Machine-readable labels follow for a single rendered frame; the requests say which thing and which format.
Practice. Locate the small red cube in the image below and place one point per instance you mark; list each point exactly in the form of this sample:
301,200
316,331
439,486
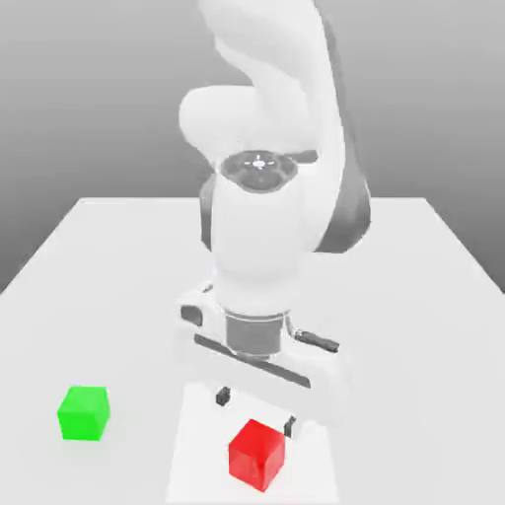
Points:
254,457

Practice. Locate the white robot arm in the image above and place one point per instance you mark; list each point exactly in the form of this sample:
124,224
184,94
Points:
256,236

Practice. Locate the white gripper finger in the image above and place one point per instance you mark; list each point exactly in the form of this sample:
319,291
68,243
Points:
290,427
223,396

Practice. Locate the small green cube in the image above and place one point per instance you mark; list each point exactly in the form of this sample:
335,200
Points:
83,414

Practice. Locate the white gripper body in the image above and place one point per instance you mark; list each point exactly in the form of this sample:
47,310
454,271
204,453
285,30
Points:
315,398

